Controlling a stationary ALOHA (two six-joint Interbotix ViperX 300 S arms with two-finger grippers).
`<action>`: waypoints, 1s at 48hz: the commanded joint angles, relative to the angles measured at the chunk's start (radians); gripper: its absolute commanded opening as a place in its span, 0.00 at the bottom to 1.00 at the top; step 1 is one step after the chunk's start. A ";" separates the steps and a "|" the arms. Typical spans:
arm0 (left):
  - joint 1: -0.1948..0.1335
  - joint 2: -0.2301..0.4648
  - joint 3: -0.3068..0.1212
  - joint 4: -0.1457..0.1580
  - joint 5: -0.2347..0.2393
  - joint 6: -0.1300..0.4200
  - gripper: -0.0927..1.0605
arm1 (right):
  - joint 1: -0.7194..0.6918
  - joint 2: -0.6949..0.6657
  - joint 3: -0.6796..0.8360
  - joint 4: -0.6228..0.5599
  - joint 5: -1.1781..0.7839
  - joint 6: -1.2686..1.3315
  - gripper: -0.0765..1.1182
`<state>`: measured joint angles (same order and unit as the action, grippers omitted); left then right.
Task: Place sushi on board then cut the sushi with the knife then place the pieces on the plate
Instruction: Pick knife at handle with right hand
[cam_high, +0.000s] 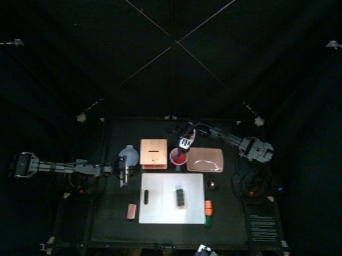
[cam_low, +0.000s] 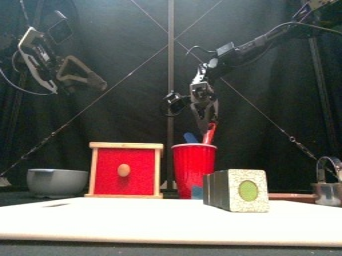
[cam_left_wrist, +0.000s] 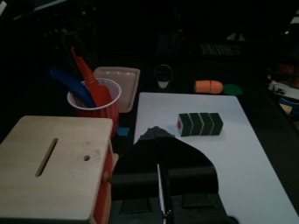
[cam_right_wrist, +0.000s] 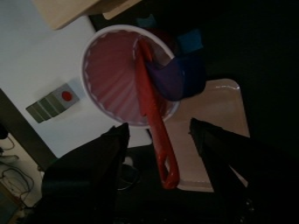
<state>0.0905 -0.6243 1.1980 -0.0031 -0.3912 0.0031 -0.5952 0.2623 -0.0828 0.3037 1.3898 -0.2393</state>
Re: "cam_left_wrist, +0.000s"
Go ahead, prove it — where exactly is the black and white toy item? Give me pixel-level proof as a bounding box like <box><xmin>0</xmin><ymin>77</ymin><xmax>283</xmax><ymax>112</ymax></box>
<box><xmin>154</xmin><ymin>64</ymin><xmax>174</xmax><ymax>89</ymax></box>

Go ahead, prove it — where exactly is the green round toy piece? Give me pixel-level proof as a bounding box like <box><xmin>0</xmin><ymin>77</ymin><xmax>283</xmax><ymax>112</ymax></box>
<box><xmin>222</xmin><ymin>83</ymin><xmax>243</xmax><ymax>96</ymax></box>

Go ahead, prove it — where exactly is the pink plastic tray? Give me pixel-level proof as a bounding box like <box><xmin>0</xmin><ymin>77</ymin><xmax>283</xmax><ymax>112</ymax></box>
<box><xmin>93</xmin><ymin>66</ymin><xmax>142</xmax><ymax>114</ymax></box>

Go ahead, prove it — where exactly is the wooden toy box with slot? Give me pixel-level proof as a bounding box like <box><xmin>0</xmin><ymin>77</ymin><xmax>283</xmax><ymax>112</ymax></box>
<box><xmin>0</xmin><ymin>115</ymin><xmax>119</xmax><ymax>224</ymax></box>

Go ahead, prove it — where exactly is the white cutting board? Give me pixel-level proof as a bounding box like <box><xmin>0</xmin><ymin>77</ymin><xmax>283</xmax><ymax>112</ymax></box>
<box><xmin>134</xmin><ymin>92</ymin><xmax>299</xmax><ymax>224</ymax></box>

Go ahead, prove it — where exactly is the red plastic cup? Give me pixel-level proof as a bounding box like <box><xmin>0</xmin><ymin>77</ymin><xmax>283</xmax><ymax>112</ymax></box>
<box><xmin>67</xmin><ymin>78</ymin><xmax>123</xmax><ymax>138</ymax></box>

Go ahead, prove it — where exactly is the green toy sushi roll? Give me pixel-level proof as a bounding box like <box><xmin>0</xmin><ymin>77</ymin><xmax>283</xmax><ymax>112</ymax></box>
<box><xmin>177</xmin><ymin>112</ymin><xmax>225</xmax><ymax>137</ymax></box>

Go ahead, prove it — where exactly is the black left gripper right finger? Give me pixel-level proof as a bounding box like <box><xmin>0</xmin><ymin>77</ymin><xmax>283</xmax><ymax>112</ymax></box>
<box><xmin>155</xmin><ymin>127</ymin><xmax>239</xmax><ymax>224</ymax></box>

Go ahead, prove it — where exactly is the small blue toy piece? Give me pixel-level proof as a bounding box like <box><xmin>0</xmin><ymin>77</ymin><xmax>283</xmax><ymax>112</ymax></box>
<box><xmin>117</xmin><ymin>126</ymin><xmax>131</xmax><ymax>137</ymax></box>

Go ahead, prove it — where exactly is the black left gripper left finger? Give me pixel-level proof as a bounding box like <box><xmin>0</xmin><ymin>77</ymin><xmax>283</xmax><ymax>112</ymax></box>
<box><xmin>111</xmin><ymin>126</ymin><xmax>165</xmax><ymax>224</ymax></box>

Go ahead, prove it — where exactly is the blue toy utensil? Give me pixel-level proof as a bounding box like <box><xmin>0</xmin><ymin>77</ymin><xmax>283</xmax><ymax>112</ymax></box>
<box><xmin>50</xmin><ymin>67</ymin><xmax>98</xmax><ymax>109</ymax></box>

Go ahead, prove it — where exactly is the orange toy carrot piece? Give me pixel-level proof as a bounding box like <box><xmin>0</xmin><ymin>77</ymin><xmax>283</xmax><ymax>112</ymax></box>
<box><xmin>194</xmin><ymin>80</ymin><xmax>225</xmax><ymax>95</ymax></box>

